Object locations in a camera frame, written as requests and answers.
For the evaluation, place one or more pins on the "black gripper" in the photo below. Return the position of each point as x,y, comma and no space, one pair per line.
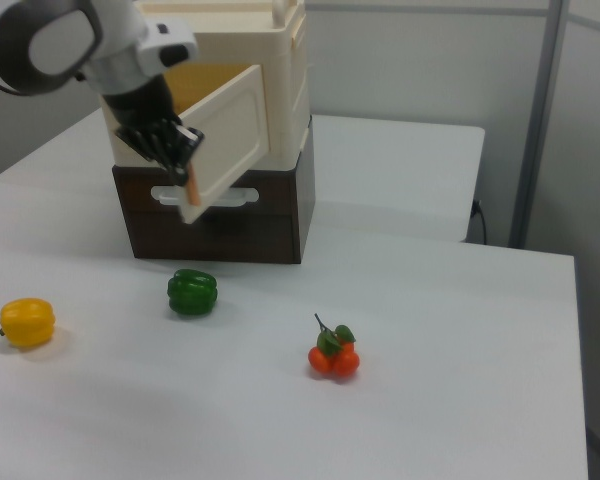
137,105

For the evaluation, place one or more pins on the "cream cabinet door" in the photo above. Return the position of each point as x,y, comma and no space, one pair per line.
230,135

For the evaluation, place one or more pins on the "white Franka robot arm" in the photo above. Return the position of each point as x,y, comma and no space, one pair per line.
55,45

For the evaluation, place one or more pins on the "cream plastic cabinet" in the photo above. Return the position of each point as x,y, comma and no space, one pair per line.
285,75

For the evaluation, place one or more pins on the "dark brown drawer box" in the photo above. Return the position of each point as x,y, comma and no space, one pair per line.
260,235

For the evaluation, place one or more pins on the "green bell pepper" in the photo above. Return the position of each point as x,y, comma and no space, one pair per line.
192,292

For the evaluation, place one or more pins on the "yellow bell pepper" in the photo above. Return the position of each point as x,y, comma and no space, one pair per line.
27,322

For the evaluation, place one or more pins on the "orange tomato cluster with leaves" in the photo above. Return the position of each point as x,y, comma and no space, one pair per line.
332,357

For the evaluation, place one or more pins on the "grey partition post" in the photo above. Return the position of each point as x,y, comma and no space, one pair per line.
540,125

